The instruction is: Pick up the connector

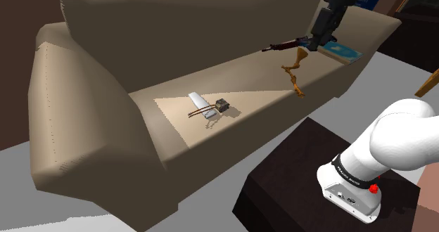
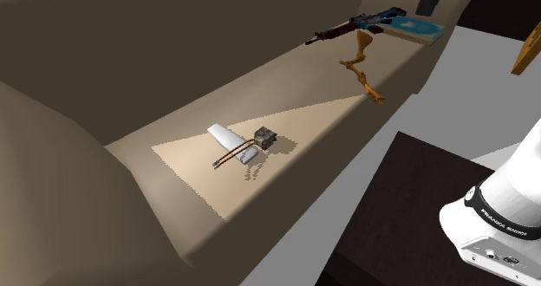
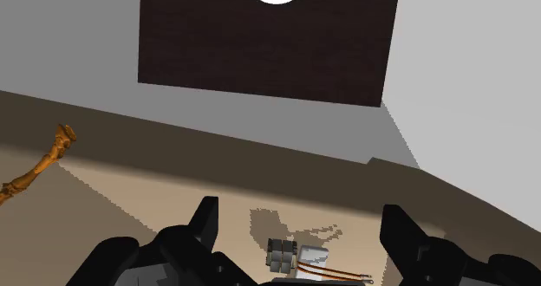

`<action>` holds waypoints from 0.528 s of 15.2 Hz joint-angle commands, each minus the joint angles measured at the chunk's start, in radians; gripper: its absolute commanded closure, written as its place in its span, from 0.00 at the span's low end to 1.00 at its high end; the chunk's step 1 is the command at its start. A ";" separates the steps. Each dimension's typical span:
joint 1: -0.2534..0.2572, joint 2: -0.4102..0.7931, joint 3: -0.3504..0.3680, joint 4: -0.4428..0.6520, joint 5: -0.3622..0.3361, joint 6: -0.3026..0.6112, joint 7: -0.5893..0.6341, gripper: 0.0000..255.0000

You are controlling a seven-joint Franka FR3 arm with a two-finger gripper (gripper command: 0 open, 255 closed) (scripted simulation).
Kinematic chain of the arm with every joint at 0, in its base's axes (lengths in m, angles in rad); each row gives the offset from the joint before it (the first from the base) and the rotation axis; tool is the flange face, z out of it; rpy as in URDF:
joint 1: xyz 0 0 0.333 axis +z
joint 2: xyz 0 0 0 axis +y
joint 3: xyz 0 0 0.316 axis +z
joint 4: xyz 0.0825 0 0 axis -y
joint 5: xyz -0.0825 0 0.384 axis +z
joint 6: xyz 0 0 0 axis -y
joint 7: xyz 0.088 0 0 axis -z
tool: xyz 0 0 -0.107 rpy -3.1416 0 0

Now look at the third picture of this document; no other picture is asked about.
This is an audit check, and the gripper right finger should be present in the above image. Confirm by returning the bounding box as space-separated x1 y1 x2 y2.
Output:
379 204 541 286

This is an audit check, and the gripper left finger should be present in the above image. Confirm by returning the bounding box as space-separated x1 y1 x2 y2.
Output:
65 195 260 286

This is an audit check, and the grey and white block toy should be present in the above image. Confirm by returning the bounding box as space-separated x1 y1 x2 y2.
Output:
264 237 375 286

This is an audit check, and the orange bone-shaped figure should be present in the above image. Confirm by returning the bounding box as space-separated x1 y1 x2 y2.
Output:
0 123 78 207

